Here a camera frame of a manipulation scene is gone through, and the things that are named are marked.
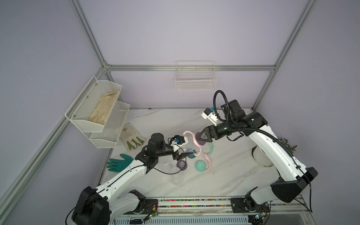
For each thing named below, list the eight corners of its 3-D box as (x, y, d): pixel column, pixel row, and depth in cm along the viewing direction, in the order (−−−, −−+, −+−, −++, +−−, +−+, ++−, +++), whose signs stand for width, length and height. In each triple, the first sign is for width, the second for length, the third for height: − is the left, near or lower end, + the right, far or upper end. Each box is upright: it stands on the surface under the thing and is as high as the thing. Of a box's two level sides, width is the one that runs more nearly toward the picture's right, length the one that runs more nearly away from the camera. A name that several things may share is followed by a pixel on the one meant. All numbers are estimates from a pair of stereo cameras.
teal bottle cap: (195, 171, 87) (195, 169, 84) (195, 163, 90) (195, 160, 87) (205, 171, 87) (205, 169, 84) (204, 163, 90) (205, 160, 87)
